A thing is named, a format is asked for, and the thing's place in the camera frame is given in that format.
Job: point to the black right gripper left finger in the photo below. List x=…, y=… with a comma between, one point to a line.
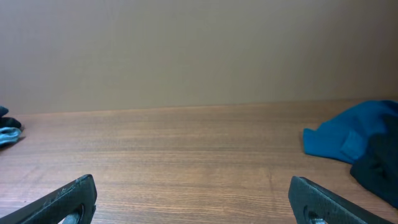
x=72, y=203

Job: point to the folded black garment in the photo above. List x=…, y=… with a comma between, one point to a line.
x=8, y=122

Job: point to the black ribbed garment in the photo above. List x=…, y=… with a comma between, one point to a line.
x=376, y=170

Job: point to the bright blue t-shirt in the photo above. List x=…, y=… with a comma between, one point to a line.
x=345, y=137

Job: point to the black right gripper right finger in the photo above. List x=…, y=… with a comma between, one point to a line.
x=311, y=203

